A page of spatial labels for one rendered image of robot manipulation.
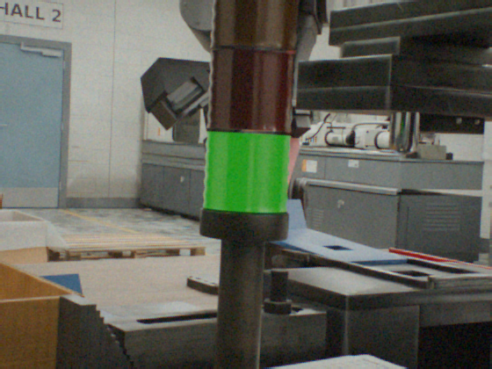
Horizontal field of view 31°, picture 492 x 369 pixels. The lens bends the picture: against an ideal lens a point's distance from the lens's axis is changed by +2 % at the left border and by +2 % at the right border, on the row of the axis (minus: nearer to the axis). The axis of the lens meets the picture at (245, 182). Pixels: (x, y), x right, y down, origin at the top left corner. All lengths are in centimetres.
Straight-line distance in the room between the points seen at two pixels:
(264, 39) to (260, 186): 6
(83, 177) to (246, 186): 1169
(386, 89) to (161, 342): 22
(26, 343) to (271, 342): 16
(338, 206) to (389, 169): 76
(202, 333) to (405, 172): 709
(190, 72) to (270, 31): 44
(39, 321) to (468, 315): 29
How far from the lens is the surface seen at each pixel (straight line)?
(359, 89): 60
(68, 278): 82
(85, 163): 1205
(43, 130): 1183
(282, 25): 38
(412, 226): 766
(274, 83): 37
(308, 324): 55
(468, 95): 63
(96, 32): 1214
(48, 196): 1190
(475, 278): 65
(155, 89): 81
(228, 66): 37
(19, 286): 71
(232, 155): 37
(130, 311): 80
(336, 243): 77
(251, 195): 37
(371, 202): 782
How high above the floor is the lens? 108
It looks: 3 degrees down
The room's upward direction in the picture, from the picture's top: 3 degrees clockwise
